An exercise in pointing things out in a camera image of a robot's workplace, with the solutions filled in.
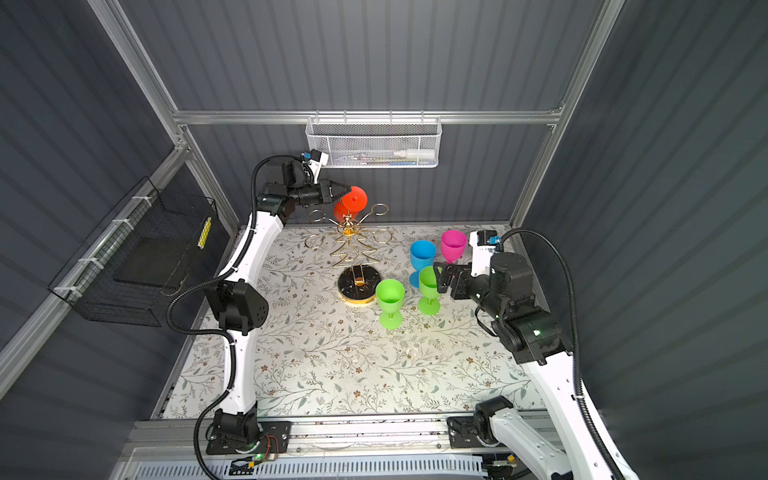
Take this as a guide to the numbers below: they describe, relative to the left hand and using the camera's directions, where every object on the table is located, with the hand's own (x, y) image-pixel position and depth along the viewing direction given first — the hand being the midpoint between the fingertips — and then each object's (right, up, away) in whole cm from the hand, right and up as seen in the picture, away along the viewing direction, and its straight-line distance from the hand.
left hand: (348, 187), depth 85 cm
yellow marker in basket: (-41, -13, -1) cm, 43 cm away
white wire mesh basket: (+6, +28, +40) cm, 49 cm away
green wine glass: (+25, -36, +12) cm, 45 cm away
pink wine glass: (+32, -16, +10) cm, 37 cm away
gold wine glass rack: (+1, -28, +17) cm, 33 cm away
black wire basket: (-50, -20, -12) cm, 55 cm away
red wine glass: (0, -5, 0) cm, 5 cm away
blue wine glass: (+22, -20, +12) cm, 32 cm away
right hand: (+27, -22, -18) cm, 39 cm away
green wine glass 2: (+12, -31, +4) cm, 34 cm away
